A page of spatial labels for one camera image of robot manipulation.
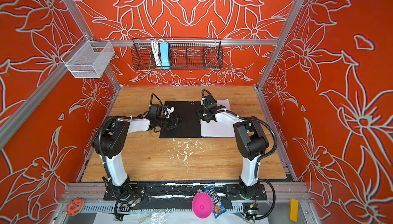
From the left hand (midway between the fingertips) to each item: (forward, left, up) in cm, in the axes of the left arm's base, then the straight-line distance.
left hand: (181, 122), depth 94 cm
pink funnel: (-42, -15, 0) cm, 44 cm away
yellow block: (-41, -57, -5) cm, 70 cm away
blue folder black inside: (-1, -7, -3) cm, 7 cm away
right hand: (+7, -8, +3) cm, 11 cm away
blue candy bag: (-42, -22, -3) cm, 47 cm away
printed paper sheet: (0, -21, -5) cm, 21 cm away
